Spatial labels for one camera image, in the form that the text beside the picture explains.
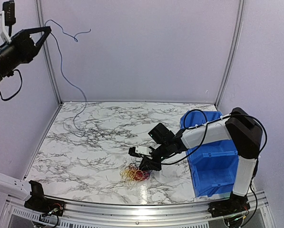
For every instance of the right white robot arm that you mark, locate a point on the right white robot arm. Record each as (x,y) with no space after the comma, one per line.
(238,126)

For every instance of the aluminium front frame rail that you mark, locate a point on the aluminium front frame rail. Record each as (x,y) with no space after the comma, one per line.
(78,214)

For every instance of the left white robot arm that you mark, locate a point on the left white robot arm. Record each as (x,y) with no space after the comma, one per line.
(9,185)

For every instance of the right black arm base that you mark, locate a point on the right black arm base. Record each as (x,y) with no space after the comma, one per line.
(233,205)

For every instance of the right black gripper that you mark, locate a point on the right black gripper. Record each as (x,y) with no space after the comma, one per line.
(146,162)

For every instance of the left aluminium corner post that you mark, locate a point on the left aluminium corner post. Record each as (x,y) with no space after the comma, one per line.
(49,65)

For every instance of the right aluminium corner post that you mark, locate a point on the right aluminium corner post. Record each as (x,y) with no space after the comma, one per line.
(232,51)

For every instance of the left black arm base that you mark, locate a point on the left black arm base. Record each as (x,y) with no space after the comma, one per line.
(40,203)

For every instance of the near blue storage bin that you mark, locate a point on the near blue storage bin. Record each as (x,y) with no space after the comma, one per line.
(213,173)

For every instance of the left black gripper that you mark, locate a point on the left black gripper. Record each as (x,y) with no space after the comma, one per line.
(26,47)

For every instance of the blue storage bin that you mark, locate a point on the blue storage bin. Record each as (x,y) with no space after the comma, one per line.
(213,173)
(191,119)
(223,152)

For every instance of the far blue storage bin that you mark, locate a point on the far blue storage bin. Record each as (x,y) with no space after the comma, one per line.
(191,119)

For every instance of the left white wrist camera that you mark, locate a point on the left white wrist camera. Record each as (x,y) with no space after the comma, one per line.
(7,20)

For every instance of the middle blue storage bin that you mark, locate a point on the middle blue storage bin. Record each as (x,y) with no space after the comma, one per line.
(223,152)

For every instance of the aluminium corner post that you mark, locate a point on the aluminium corner post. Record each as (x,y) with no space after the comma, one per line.
(49,65)
(232,51)

